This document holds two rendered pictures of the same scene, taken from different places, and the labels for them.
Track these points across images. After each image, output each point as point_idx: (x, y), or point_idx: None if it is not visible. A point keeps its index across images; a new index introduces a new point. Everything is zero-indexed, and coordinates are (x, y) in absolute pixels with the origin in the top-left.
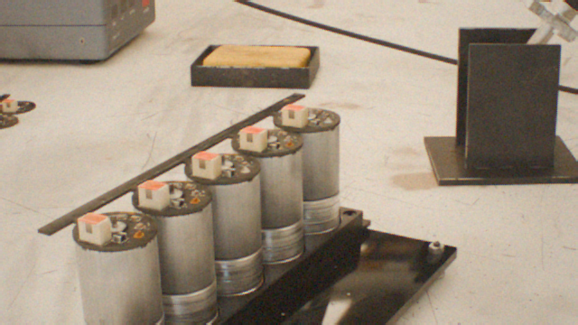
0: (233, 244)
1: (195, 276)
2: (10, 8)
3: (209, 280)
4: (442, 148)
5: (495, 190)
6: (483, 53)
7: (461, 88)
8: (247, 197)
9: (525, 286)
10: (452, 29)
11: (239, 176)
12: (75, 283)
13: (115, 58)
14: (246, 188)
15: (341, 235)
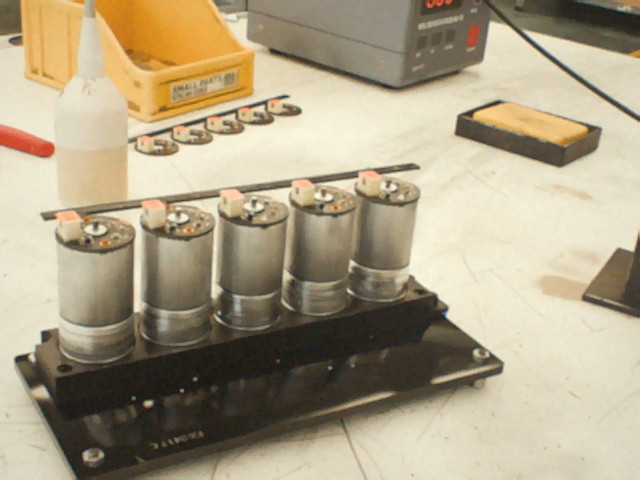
0: (239, 280)
1: (175, 297)
2: (326, 15)
3: (192, 305)
4: (622, 264)
5: (639, 325)
6: None
7: None
8: (258, 242)
9: (555, 432)
10: None
11: (254, 221)
12: None
13: (416, 89)
14: (258, 233)
15: (394, 309)
